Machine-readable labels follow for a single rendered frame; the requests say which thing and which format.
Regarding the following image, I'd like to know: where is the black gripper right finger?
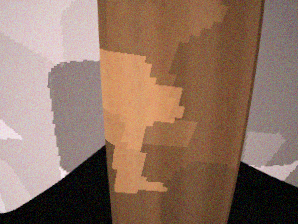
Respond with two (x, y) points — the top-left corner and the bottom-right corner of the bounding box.
(227, 161), (298, 224)

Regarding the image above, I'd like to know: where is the brown wooden board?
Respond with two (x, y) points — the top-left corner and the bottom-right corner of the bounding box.
(97, 0), (265, 224)

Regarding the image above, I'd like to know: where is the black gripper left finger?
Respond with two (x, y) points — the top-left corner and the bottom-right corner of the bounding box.
(0, 145), (113, 224)

